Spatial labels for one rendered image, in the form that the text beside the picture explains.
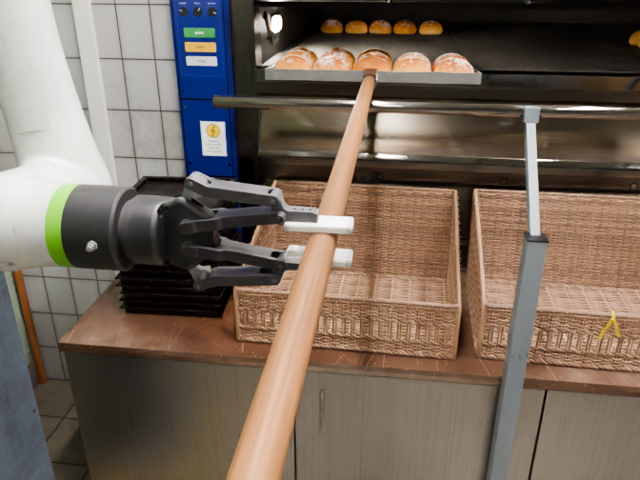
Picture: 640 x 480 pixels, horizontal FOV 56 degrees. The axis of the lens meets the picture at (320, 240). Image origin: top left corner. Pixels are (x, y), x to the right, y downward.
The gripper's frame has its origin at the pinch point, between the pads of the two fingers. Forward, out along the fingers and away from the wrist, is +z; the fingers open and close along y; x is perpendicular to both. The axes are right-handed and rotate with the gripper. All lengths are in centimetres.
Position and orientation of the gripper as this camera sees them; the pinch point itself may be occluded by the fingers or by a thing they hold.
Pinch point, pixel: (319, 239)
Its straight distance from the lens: 63.3
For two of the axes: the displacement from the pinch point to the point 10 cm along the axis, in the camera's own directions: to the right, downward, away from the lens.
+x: -1.2, 4.2, -9.0
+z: 9.9, 0.6, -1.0
